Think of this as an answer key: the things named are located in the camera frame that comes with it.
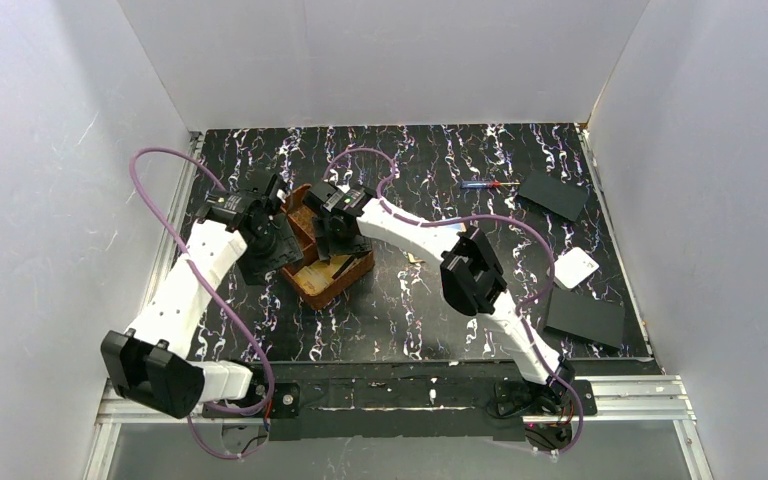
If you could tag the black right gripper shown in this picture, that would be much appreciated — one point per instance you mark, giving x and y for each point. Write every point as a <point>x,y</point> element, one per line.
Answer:
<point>342,244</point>

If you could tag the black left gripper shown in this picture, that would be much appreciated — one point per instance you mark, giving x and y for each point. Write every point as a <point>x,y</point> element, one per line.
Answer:
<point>281,248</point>

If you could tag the brown woven basket card holder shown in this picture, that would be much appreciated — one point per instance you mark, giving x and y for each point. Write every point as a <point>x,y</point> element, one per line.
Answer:
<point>300,220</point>

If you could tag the yellow VIP card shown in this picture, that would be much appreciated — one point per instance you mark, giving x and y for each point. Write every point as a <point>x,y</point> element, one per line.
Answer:
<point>323,278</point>

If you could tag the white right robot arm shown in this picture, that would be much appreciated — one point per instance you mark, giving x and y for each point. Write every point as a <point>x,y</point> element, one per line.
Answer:
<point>472,277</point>

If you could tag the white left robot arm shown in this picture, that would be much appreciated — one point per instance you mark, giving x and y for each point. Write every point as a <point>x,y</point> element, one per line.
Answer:
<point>147,363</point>

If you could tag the blue red screwdriver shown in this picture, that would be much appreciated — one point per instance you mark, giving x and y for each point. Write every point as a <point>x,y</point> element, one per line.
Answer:
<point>486,184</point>

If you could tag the black flat box far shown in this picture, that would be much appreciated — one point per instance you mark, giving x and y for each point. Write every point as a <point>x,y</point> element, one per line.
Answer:
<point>552,194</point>

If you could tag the black flat box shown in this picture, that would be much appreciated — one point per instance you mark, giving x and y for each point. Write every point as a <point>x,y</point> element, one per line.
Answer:
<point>586,318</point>
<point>552,194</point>

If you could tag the white small box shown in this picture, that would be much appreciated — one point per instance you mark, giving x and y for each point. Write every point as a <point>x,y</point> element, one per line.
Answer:
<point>573,267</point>

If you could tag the black flat box near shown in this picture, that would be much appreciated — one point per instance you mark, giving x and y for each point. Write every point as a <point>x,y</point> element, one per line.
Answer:
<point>586,318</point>

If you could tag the aluminium frame rail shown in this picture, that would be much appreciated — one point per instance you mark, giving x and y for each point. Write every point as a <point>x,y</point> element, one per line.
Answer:
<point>617,398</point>

